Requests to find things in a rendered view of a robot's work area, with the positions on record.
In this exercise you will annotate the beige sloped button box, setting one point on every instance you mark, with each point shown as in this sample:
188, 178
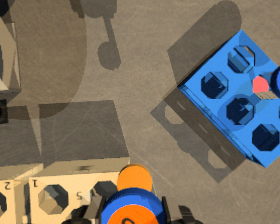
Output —
8, 53

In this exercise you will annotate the blue tube rack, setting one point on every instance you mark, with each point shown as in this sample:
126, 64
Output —
255, 119

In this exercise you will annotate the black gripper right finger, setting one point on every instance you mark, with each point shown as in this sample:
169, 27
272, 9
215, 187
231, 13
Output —
177, 214

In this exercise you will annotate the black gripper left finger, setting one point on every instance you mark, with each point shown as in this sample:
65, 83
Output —
88, 214

